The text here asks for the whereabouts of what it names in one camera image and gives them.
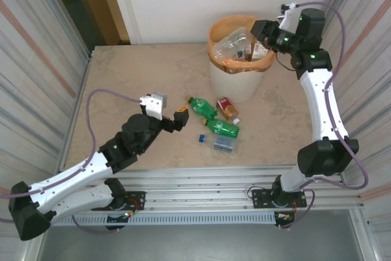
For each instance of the clear bottle green white label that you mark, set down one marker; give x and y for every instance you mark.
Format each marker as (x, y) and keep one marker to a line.
(259, 50)
(244, 52)

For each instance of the green plastic bottle yellow cap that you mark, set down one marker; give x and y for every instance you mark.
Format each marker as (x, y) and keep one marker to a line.
(203, 108)
(221, 126)

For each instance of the clear plastic bottle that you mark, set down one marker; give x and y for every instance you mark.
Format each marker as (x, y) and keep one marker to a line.
(230, 42)

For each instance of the clear bottle blue label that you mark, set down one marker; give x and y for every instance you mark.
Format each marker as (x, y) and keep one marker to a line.
(223, 144)

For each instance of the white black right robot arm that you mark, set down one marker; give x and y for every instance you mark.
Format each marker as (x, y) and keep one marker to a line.
(320, 105)

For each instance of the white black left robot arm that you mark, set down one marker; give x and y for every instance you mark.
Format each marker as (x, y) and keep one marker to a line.
(76, 175)

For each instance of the orange plastic bin liner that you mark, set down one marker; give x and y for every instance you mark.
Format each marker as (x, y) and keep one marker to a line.
(220, 28)

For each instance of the white plastic bin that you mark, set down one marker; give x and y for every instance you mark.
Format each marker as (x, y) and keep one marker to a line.
(232, 86)

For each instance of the amber bottle red label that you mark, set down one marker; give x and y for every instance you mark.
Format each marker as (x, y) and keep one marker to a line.
(226, 108)

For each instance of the aluminium rail base frame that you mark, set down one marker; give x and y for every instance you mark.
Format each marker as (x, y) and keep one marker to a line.
(198, 181)

